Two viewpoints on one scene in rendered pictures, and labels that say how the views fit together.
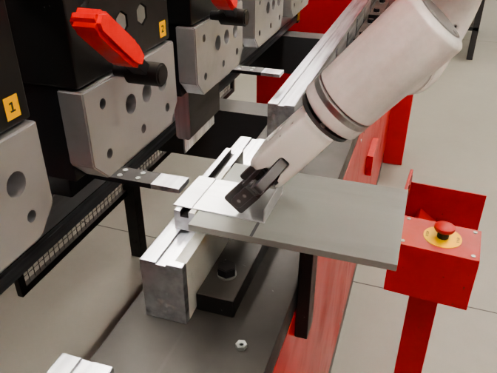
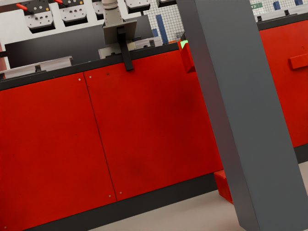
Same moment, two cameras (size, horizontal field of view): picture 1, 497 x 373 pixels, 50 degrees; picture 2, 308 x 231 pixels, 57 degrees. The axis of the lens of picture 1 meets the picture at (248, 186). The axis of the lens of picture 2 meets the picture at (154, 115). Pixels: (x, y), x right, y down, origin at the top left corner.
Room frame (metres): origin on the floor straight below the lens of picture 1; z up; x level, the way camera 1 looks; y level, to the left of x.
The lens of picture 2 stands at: (-0.04, -1.51, 0.42)
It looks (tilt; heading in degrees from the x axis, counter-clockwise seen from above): 3 degrees up; 63
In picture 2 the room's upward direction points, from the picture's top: 15 degrees counter-clockwise
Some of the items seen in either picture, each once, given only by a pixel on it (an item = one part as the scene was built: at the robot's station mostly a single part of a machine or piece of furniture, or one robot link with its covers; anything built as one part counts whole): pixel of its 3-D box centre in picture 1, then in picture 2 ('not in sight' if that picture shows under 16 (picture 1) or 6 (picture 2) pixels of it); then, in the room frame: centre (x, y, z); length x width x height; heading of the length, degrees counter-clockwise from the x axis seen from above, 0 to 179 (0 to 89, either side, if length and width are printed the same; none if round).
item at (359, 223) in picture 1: (303, 209); (119, 33); (0.61, -0.08, 1.00); 0.26 x 0.18 x 0.01; 72
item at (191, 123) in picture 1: (198, 104); not in sight; (0.66, 0.07, 1.13); 0.10 x 0.02 x 0.10; 162
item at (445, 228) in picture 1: (443, 232); not in sight; (0.85, -0.38, 0.79); 0.04 x 0.04 x 0.04
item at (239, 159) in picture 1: (212, 186); (125, 42); (0.69, 0.05, 0.99); 0.20 x 0.03 x 0.03; 162
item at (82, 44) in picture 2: not in sight; (85, 56); (0.60, 0.62, 1.12); 1.13 x 0.02 x 0.44; 162
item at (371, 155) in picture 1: (371, 155); (301, 61); (1.58, -0.41, 0.59); 0.15 x 0.02 x 0.07; 162
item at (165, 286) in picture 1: (217, 214); (131, 51); (0.71, 0.05, 0.92); 0.39 x 0.06 x 0.10; 162
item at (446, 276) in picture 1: (436, 235); (202, 48); (0.89, -0.39, 0.75); 0.20 x 0.16 x 0.18; 157
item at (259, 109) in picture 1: (161, 121); not in sight; (1.35, 0.24, 0.81); 0.64 x 0.08 x 0.14; 72
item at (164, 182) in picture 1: (104, 166); not in sight; (0.71, 0.22, 1.01); 0.26 x 0.12 x 0.05; 72
